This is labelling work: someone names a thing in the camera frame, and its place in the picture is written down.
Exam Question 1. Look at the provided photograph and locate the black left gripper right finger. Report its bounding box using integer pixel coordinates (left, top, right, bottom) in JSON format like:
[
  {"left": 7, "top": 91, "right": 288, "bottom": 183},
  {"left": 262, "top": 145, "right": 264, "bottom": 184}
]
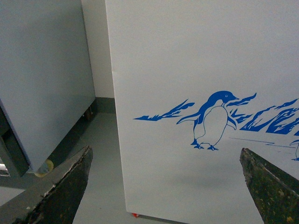
[{"left": 240, "top": 148, "right": 299, "bottom": 224}]

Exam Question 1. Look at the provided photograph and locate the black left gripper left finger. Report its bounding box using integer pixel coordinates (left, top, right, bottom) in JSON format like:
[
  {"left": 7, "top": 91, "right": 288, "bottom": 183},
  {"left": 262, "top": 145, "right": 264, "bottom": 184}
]
[{"left": 0, "top": 146, "right": 93, "bottom": 224}]

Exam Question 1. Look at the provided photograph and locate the grey metal cabinet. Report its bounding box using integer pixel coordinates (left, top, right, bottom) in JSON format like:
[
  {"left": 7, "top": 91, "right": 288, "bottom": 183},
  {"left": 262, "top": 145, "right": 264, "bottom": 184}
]
[{"left": 0, "top": 0, "right": 95, "bottom": 176}]

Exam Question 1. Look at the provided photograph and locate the white blue chest freezer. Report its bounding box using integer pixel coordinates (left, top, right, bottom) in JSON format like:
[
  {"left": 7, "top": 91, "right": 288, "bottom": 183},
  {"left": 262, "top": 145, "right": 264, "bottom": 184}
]
[{"left": 106, "top": 0, "right": 299, "bottom": 224}]

